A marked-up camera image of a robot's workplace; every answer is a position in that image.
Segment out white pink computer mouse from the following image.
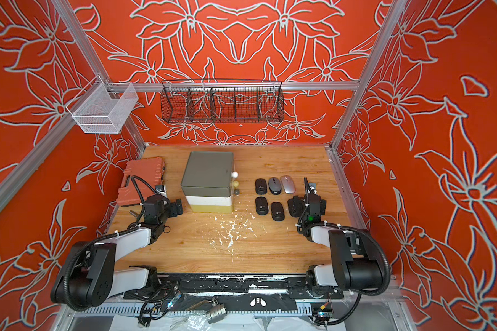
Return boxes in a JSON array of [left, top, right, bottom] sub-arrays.
[[280, 175, 296, 194]]

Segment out grey black computer mouse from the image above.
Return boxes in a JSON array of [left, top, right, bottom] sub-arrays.
[[268, 177, 282, 195]]

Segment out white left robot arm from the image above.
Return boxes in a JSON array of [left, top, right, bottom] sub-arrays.
[[50, 175, 184, 312]]

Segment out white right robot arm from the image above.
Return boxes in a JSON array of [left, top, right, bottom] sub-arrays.
[[296, 178, 391, 296]]

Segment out red plastic tool case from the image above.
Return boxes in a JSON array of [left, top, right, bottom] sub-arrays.
[[116, 157, 165, 207]]

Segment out metal cylindrical fitting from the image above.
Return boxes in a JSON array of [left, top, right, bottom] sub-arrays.
[[207, 304, 227, 324]]

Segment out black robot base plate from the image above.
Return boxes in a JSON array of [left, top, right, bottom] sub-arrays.
[[123, 273, 344, 316]]

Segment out black wire wall basket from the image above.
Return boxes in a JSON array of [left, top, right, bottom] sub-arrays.
[[160, 80, 285, 124]]

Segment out white mesh wall basket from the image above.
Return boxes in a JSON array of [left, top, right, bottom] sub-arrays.
[[64, 75, 139, 135]]

